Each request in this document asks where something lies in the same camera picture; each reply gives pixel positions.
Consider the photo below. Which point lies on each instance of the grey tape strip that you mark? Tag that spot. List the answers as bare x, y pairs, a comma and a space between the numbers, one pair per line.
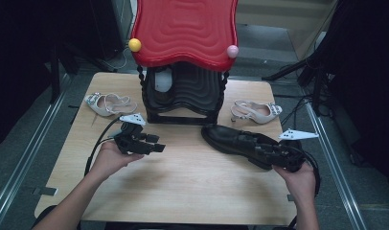
45, 191
290, 198

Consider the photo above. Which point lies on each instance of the person's left hand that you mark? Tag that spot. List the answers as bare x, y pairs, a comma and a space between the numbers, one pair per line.
108, 161

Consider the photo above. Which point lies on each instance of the black curtain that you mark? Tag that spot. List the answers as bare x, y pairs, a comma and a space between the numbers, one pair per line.
17, 64
374, 80

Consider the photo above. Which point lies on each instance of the black leather shoe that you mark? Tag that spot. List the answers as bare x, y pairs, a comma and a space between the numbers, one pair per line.
227, 139
163, 81

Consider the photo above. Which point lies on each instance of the beige slingback heel shoe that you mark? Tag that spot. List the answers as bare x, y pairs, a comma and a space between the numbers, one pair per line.
101, 107
259, 116

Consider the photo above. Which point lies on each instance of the person's right hand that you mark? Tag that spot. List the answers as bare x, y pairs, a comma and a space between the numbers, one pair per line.
301, 185

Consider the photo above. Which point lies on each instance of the black tripod stand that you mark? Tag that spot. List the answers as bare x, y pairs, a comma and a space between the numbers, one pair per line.
317, 92

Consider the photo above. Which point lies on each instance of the yellow ball knob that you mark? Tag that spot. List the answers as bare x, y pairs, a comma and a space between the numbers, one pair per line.
134, 45

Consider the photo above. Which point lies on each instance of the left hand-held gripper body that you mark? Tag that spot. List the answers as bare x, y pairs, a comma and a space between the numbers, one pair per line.
132, 140

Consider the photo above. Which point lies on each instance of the pink ball knob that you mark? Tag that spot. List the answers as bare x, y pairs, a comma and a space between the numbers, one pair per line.
232, 51

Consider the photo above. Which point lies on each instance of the red and black shoe rack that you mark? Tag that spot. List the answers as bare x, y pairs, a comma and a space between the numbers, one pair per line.
183, 32

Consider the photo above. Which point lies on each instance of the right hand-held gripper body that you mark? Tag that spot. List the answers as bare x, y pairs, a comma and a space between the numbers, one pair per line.
291, 158

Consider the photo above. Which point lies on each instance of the beige wooden cabinet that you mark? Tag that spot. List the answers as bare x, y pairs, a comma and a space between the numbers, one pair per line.
266, 8

